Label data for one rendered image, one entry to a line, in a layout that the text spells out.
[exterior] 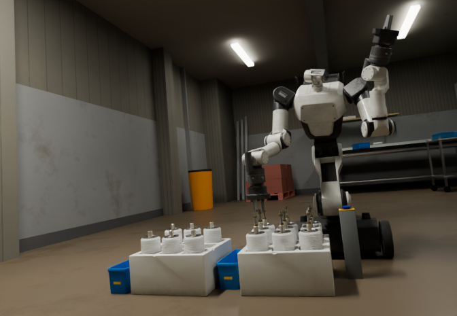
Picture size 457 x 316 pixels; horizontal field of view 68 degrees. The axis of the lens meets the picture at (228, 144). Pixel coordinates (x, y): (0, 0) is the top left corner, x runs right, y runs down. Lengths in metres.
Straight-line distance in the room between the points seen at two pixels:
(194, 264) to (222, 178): 6.23
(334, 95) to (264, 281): 1.00
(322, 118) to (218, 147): 6.00
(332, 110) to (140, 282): 1.30
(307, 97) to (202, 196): 4.47
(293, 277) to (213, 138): 6.53
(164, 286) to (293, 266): 0.60
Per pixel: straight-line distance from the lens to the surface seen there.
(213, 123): 7.92
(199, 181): 6.14
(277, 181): 7.16
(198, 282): 1.63
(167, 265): 1.68
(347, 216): 1.72
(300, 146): 8.57
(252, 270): 1.56
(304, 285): 1.54
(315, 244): 1.53
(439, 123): 8.84
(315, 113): 1.93
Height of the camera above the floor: 0.50
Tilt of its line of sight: 6 degrees up
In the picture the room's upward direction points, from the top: 5 degrees counter-clockwise
